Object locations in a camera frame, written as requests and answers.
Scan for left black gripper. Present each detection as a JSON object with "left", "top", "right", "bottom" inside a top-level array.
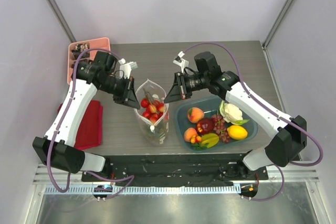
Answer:
[{"left": 99, "top": 76, "right": 141, "bottom": 109}]

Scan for red cherry bunch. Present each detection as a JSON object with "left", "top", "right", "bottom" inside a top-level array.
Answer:
[{"left": 140, "top": 88, "right": 169, "bottom": 124}]

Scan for orange toy peach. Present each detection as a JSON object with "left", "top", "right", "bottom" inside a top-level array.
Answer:
[
  {"left": 187, "top": 107, "right": 205, "bottom": 123},
  {"left": 184, "top": 127, "right": 198, "bottom": 142}
]

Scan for clear zip top bag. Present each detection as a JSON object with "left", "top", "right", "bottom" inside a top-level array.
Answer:
[{"left": 134, "top": 79, "right": 169, "bottom": 146}]

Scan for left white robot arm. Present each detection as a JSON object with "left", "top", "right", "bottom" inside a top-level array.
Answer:
[{"left": 33, "top": 49, "right": 140, "bottom": 182}]

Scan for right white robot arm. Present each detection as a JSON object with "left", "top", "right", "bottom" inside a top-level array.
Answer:
[{"left": 164, "top": 51, "right": 307, "bottom": 179}]

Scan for teal plastic tray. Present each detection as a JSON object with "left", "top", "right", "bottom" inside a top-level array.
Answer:
[{"left": 174, "top": 97, "right": 258, "bottom": 153}]

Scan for dark red toy apple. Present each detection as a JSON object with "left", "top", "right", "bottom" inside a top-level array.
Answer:
[{"left": 196, "top": 118, "right": 214, "bottom": 134}]

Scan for small orange cherry cluster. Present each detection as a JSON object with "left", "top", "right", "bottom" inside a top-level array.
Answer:
[{"left": 190, "top": 135, "right": 202, "bottom": 144}]

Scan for red folded cloth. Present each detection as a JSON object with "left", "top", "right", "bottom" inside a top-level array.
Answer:
[{"left": 57, "top": 100, "right": 103, "bottom": 151}]

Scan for purple toy grapes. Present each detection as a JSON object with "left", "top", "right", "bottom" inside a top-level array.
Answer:
[{"left": 211, "top": 114, "right": 230, "bottom": 143}]

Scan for yellow green toy starfruit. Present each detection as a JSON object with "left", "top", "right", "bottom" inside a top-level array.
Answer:
[{"left": 191, "top": 133, "right": 219, "bottom": 151}]

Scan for white toy cauliflower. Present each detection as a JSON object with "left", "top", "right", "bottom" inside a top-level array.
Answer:
[{"left": 218, "top": 100, "right": 249, "bottom": 125}]

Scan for yellow toy lemon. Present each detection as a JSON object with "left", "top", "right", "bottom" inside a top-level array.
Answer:
[{"left": 227, "top": 125, "right": 248, "bottom": 140}]

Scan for pink compartment organizer box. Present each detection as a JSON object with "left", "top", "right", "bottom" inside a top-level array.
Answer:
[{"left": 67, "top": 37, "right": 110, "bottom": 84}]

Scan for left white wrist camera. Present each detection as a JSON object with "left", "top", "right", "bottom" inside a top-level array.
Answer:
[{"left": 118, "top": 58, "right": 138, "bottom": 79}]

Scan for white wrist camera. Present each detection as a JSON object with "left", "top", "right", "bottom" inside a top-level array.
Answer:
[
  {"left": 118, "top": 58, "right": 138, "bottom": 79},
  {"left": 173, "top": 51, "right": 189, "bottom": 73}
]

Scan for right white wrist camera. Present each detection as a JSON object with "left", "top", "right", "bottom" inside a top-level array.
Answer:
[{"left": 173, "top": 51, "right": 189, "bottom": 73}]

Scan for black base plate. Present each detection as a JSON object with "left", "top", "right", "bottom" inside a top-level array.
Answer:
[{"left": 81, "top": 152, "right": 270, "bottom": 187}]

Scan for slotted white cable duct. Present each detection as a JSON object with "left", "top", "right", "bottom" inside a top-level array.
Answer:
[{"left": 44, "top": 182, "right": 242, "bottom": 196}]

